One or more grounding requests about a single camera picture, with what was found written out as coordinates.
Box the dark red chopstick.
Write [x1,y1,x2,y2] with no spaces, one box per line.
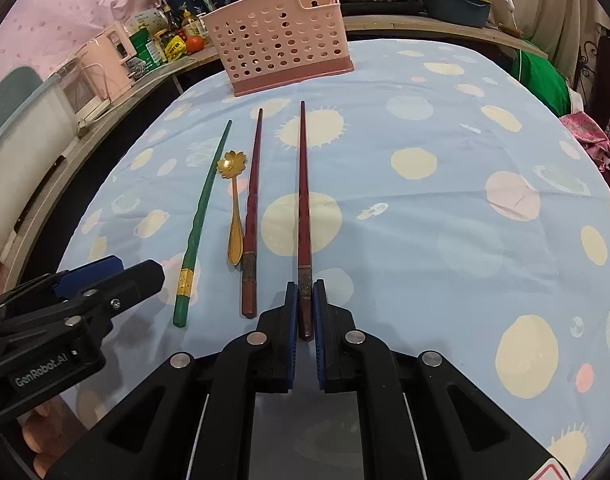
[298,101,316,342]

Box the white plastic tub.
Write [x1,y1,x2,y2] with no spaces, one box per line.
[0,72,82,262]

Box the yellow cap oil bottle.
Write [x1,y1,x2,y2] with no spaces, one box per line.
[181,9,206,39]

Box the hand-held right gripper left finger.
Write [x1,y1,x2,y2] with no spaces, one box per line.
[45,281,300,480]

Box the pink floral cloth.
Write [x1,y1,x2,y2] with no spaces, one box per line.
[560,110,610,211]

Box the dark metal chair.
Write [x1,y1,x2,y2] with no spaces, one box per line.
[575,35,610,127]

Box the gold flower spoon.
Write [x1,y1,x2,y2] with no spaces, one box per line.
[217,150,249,267]

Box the maroon twisted chopstick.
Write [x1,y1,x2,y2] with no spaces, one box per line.
[240,108,264,318]

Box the pink electric appliance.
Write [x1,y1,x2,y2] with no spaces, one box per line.
[50,22,142,118]

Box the beige curtain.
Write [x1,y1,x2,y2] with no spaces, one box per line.
[472,0,610,86]

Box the blue planter box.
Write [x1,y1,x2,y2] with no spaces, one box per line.
[420,0,492,29]

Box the green cloth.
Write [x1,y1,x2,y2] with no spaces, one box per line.
[515,50,572,117]

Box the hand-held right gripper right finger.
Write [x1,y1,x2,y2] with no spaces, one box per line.
[312,280,571,480]

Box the pink dotted cloth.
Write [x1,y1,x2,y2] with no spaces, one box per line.
[0,0,167,77]

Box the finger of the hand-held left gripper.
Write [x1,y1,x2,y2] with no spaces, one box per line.
[52,255,124,298]
[0,259,167,337]

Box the white power cable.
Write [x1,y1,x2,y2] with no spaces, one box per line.
[80,55,206,127]

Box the blue dotted tablecloth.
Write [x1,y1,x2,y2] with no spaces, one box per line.
[50,37,610,480]

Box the pink perforated utensil basket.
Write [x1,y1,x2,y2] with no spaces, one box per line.
[203,0,356,97]

